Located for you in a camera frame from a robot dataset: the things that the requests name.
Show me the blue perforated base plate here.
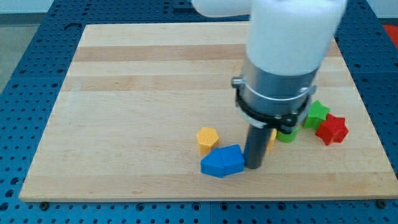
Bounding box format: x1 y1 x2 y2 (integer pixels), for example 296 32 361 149
1 0 397 223

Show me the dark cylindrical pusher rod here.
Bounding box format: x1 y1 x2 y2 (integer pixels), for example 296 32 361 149
243 125 272 169

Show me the green cylinder block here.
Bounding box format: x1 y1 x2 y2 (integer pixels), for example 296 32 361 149
276 126 300 143

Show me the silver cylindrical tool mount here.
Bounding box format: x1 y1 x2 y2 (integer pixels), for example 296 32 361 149
231 57 317 134

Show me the yellow block behind rod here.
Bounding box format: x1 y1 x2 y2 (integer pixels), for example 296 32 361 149
266 129 277 151

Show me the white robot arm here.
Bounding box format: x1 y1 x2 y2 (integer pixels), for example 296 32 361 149
192 0 347 169

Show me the red star block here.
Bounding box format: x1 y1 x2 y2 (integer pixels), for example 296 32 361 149
315 113 349 146

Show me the wooden board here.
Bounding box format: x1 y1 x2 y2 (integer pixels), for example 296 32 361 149
19 22 397 202

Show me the green star block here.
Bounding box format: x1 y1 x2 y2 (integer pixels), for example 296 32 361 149
303 100 331 130

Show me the blue cube block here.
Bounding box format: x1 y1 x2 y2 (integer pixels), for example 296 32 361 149
220 144 245 175

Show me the yellow hexagon block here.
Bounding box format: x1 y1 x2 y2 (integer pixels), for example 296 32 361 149
196 127 220 155

